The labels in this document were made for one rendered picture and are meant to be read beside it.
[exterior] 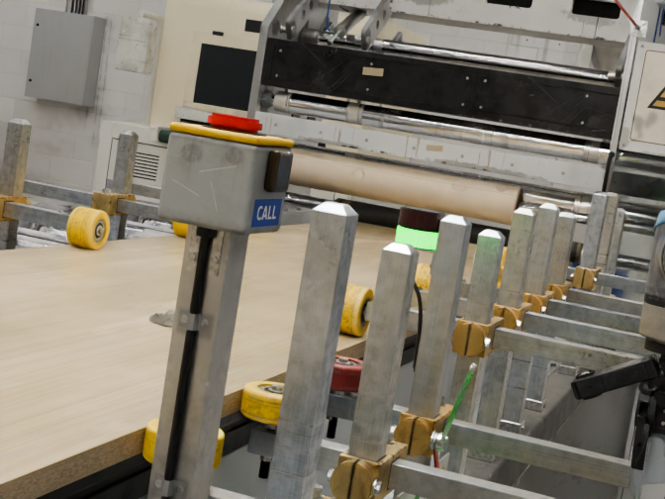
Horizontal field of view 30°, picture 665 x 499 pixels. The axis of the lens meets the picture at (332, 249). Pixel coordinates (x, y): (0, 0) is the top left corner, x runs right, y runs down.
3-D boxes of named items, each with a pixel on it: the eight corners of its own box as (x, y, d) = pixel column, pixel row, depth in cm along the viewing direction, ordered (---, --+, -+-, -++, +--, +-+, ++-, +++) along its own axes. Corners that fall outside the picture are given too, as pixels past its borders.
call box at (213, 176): (279, 242, 93) (295, 139, 93) (242, 246, 87) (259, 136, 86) (196, 225, 96) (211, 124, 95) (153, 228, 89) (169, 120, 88)
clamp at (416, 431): (450, 441, 174) (457, 406, 174) (427, 460, 161) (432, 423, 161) (413, 431, 176) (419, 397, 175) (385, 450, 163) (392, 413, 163)
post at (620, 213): (596, 372, 358) (626, 209, 353) (594, 374, 355) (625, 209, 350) (584, 369, 359) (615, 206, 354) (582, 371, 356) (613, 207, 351)
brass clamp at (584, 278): (600, 287, 314) (604, 267, 314) (594, 291, 302) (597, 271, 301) (576, 282, 316) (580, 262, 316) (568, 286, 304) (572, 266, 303)
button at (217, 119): (267, 144, 92) (271, 121, 91) (246, 143, 88) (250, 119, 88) (219, 136, 93) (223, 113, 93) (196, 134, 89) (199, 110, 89)
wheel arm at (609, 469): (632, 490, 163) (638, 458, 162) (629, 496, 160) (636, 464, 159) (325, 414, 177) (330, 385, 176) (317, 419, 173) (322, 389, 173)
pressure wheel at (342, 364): (365, 438, 177) (379, 359, 176) (347, 449, 170) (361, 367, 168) (314, 425, 180) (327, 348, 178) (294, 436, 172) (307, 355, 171)
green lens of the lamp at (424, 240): (443, 248, 167) (446, 232, 167) (432, 250, 161) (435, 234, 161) (402, 240, 169) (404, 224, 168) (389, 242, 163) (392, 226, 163)
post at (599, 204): (574, 381, 310) (609, 192, 305) (572, 383, 307) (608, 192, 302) (560, 378, 312) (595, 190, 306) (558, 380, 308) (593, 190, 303)
